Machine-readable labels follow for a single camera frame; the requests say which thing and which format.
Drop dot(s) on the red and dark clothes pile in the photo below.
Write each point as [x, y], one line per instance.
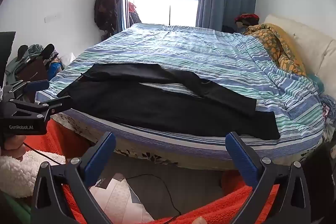
[246, 19]

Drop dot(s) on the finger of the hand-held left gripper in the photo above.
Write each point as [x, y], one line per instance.
[56, 104]
[38, 85]

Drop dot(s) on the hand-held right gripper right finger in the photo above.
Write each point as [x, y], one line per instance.
[241, 158]

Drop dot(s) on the white padded headboard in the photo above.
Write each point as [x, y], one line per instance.
[312, 40]

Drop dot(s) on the person's left forearm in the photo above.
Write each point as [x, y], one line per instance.
[18, 174]

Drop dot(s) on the striped bed sheet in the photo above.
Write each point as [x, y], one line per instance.
[210, 56]

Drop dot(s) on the blue knitted cloth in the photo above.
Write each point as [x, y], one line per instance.
[328, 106]

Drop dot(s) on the person's left hand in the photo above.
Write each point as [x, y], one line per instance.
[14, 144]

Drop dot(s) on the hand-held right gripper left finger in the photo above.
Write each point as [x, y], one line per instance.
[101, 158]

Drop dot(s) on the grey-green clothes pile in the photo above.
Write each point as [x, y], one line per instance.
[29, 54]

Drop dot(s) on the dark hanging clothes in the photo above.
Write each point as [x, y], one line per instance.
[106, 3]

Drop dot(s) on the black pants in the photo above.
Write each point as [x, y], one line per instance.
[157, 106]

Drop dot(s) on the white grey patterned mat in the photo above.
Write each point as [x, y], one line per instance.
[118, 200]

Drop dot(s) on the person's right hand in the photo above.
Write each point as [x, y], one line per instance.
[200, 220]

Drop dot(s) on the yellow floral quilt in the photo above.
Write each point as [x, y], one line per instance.
[278, 43]

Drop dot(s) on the colourful clothes by door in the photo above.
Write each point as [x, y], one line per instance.
[134, 14]

